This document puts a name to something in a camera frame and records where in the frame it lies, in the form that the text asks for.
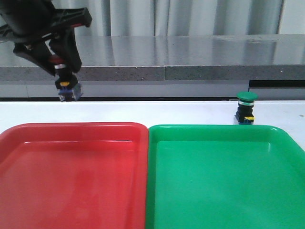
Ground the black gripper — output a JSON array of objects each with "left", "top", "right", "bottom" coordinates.
[{"left": 0, "top": 0, "right": 92, "bottom": 76}]

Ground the red mushroom push button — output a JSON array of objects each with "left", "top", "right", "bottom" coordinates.
[{"left": 49, "top": 55, "right": 83, "bottom": 102}]

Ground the green mushroom push button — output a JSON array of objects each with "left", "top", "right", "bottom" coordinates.
[{"left": 234, "top": 91, "right": 258, "bottom": 125}]

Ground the grey granite counter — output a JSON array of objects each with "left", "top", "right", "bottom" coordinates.
[{"left": 0, "top": 34, "right": 305, "bottom": 100}]

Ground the white pleated curtain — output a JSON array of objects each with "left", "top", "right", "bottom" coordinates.
[{"left": 53, "top": 0, "right": 305, "bottom": 36}]

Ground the red plastic tray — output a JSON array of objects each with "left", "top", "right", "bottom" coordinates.
[{"left": 0, "top": 123, "right": 148, "bottom": 229}]

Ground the green plastic tray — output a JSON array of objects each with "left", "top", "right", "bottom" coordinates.
[{"left": 145, "top": 125, "right": 305, "bottom": 229}]

